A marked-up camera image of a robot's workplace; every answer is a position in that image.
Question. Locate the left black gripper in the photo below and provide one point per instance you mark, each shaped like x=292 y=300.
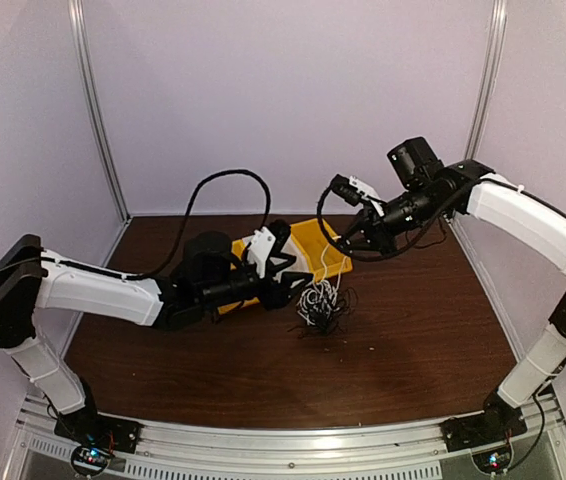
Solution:
x=277 y=294

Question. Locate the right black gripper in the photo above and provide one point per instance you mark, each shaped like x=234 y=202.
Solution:
x=370 y=221

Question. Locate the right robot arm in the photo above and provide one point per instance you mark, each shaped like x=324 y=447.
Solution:
x=468 y=187

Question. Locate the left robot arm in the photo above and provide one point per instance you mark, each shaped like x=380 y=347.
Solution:
x=209 y=276

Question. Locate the white plastic bin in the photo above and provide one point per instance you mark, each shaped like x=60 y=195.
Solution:
x=292 y=247

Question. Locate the right yellow plastic bin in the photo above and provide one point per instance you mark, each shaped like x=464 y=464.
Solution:
x=324 y=260

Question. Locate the yellow plastic bin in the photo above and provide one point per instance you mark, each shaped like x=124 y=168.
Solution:
x=324 y=260
x=237 y=249

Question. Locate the left yellow plastic bin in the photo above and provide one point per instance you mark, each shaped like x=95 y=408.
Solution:
x=237 y=249

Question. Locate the right round controller board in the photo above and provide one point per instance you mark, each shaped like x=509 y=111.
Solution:
x=492 y=461

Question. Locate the round controller board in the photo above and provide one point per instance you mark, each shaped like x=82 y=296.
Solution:
x=492 y=461
x=89 y=461

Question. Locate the left round controller board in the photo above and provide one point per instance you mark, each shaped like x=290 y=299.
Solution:
x=89 y=461

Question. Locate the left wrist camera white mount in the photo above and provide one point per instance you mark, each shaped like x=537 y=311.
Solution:
x=264 y=251

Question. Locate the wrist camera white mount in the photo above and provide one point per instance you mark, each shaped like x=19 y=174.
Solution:
x=264 y=251
x=355 y=191

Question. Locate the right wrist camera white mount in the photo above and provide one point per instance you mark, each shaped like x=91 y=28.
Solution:
x=355 y=191

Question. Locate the front aluminium rail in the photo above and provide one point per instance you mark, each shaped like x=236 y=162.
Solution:
x=410 y=450

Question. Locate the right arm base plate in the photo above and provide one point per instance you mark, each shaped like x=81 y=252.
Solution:
x=477 y=430

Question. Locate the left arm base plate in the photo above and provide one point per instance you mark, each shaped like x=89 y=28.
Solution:
x=110 y=434

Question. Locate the right aluminium frame post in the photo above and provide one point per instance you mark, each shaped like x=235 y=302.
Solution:
x=492 y=60

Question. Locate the aluminium frame post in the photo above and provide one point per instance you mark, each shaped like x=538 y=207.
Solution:
x=95 y=115
x=492 y=60

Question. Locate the left aluminium frame post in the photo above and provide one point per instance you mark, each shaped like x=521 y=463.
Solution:
x=95 y=115

